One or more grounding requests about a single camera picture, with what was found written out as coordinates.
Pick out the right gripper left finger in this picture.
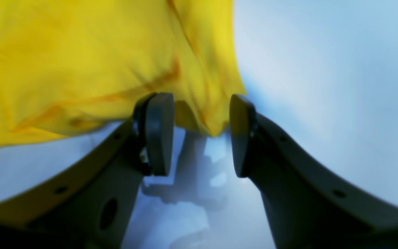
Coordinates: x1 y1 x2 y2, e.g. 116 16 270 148
0 92 175 249

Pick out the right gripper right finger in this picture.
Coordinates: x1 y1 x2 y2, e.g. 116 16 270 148
230 94 398 249

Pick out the orange yellow t-shirt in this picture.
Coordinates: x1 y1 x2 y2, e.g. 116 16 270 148
0 0 245 148

